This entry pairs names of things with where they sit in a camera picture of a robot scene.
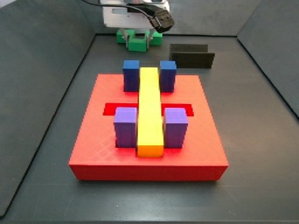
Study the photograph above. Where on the purple left block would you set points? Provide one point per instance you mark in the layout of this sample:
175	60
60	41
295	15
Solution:
125	127

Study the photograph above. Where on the red base board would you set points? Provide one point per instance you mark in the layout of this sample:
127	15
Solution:
97	160

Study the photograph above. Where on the purple right block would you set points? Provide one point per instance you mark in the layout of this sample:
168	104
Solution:
175	124

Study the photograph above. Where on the black L-shaped fixture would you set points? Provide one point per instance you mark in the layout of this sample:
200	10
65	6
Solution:
191	56

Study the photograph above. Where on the dark blue right block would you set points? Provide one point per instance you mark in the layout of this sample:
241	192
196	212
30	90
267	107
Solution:
167	75

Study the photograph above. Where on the green U-shaped block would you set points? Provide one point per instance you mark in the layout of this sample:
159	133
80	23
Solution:
136	40

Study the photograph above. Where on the purple block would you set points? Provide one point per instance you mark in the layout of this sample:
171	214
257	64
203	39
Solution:
125	127
175	124

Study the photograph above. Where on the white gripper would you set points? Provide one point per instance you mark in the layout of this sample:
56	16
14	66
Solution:
119	17

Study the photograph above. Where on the dark blue left block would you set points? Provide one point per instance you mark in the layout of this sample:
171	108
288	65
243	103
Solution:
131	68

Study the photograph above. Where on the yellow long bar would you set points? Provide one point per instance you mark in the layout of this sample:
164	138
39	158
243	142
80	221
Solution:
149	143

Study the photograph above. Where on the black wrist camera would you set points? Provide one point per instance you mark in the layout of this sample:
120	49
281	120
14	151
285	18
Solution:
159	17

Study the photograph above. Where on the dark blue block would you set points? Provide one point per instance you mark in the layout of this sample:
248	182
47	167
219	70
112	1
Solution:
167	75
131	68

